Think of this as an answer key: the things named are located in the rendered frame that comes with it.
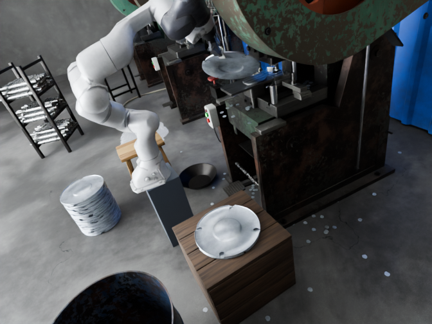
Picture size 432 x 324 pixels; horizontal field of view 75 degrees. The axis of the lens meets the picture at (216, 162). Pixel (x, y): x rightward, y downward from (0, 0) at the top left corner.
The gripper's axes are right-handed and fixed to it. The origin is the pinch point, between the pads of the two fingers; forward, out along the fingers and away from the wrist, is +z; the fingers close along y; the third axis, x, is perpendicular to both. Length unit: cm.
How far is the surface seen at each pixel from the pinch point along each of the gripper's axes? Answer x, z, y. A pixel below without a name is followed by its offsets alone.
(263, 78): -16.0, 22.6, -4.2
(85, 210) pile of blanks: 99, 33, -75
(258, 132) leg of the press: -15.0, 14.9, -34.5
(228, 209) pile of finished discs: -1, 17, -71
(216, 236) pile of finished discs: 1, 5, -82
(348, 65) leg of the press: -56, 25, -1
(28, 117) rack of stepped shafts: 237, 89, 14
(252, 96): -10.0, 23.5, -12.6
